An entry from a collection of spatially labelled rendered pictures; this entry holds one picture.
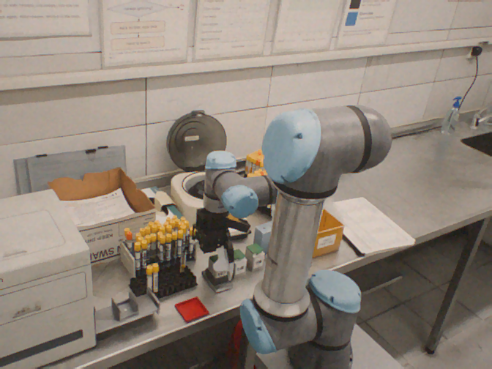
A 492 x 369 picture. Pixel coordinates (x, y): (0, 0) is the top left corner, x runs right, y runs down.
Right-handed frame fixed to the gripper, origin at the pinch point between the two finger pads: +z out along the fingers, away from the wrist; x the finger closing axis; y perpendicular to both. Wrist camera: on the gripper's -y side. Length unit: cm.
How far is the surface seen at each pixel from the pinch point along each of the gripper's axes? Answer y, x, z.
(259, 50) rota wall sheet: -46, -57, -43
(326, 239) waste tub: -37.1, 4.0, -0.5
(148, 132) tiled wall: -3, -57, -17
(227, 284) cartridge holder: -1.1, 3.9, 4.7
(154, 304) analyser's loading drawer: 21.6, 5.0, 2.0
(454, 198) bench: -112, -2, 6
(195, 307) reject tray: 10.7, 6.8, 5.9
